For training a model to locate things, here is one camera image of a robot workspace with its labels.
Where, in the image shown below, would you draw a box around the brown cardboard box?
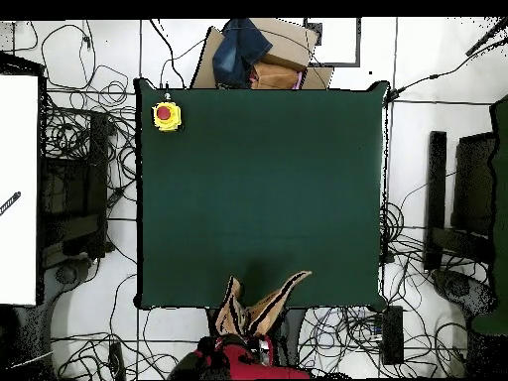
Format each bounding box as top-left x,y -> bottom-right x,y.
190,17 -> 334,90

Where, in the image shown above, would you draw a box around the black equipment rack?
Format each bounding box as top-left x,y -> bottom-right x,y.
451,132 -> 497,239
39,110 -> 110,267

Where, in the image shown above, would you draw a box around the black stand base foot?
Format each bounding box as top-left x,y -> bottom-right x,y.
431,268 -> 498,318
43,257 -> 96,295

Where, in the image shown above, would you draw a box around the black flat bar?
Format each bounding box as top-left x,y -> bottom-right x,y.
423,130 -> 448,273

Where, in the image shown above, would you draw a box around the striped black rod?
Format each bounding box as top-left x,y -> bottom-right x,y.
0,190 -> 22,217

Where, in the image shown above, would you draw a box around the dark green table cloth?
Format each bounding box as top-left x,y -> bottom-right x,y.
133,77 -> 391,312

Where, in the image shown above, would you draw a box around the black power box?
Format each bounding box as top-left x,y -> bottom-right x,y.
381,305 -> 405,365

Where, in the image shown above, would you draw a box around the black tripod rod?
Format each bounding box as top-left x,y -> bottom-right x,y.
465,17 -> 508,57

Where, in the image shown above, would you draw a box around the yellow emergency stop button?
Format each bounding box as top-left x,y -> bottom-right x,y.
151,91 -> 184,133

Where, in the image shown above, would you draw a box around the blue denim jeans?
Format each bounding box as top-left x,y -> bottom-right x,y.
211,18 -> 274,88

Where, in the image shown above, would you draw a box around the tan terry towel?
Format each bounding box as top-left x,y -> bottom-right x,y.
213,270 -> 314,338

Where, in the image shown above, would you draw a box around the floor cable tangle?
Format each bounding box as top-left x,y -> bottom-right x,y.
39,23 -> 138,223
297,201 -> 489,378

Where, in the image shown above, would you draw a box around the black rectangular frame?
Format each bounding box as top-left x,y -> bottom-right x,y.
303,17 -> 362,67

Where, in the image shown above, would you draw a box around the white flat panel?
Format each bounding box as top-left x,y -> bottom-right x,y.
0,74 -> 40,306

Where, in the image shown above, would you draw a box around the orange folded cloth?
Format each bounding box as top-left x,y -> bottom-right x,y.
250,62 -> 303,90

